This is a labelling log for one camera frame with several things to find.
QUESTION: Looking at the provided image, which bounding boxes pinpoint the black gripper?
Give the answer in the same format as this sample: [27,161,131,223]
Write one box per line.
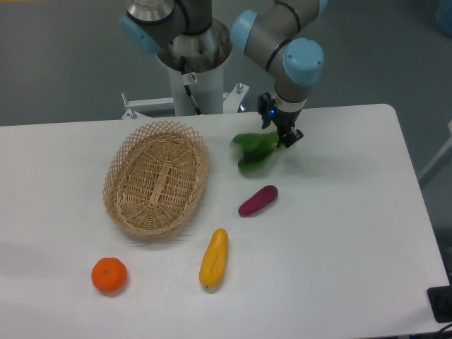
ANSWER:
[257,93,304,148]

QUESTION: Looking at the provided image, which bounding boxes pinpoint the green bok choy vegetable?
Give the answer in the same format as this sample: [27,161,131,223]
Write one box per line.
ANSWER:
[231,131,287,176]

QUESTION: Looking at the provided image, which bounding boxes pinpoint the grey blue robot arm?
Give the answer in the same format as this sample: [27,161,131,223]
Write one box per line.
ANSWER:
[119,1,327,147]

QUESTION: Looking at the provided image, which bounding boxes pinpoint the purple sweet potato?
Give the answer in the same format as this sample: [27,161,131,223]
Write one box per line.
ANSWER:
[238,185,279,218]

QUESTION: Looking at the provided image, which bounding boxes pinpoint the woven wicker basket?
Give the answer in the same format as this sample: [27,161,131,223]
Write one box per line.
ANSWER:
[102,121,209,238]

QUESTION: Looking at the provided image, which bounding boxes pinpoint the white table leg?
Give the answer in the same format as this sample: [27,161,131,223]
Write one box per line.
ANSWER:
[417,121,451,189]

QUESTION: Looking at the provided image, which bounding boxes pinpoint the orange tangerine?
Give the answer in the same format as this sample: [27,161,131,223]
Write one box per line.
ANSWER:
[91,257,128,294]

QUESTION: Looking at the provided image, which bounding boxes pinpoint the black device at table edge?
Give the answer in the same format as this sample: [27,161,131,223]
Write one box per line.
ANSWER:
[427,285,451,323]

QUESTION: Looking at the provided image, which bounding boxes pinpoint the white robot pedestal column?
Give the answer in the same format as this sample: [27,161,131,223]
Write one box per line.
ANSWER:
[167,66,224,116]

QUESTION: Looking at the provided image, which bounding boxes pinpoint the black cable on pedestal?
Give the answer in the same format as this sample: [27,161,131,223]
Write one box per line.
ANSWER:
[179,56,203,116]

